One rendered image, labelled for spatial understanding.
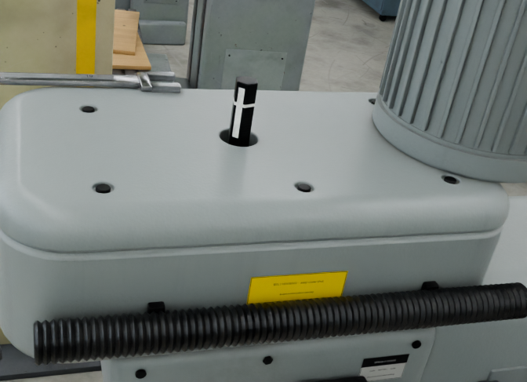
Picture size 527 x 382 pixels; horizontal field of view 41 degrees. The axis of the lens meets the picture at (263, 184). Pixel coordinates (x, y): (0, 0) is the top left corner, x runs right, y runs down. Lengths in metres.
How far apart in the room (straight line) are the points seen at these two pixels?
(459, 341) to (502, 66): 0.31
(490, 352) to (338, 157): 0.30
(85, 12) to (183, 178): 1.85
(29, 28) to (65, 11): 0.13
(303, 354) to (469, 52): 0.32
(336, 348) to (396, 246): 0.13
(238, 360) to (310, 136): 0.23
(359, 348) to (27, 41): 1.90
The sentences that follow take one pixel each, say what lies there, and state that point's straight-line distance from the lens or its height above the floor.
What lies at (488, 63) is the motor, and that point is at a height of 2.00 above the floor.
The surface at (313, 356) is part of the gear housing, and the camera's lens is 0.71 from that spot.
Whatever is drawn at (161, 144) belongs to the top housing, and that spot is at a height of 1.89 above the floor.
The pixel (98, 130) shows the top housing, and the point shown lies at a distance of 0.66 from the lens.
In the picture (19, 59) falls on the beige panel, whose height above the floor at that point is 1.27.
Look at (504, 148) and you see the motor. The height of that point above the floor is 1.93.
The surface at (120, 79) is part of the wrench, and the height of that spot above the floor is 1.90.
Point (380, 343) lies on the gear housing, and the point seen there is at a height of 1.72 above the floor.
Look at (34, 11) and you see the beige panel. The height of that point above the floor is 1.44.
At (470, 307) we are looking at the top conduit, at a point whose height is 1.80.
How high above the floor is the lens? 2.19
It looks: 30 degrees down
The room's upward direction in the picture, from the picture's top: 10 degrees clockwise
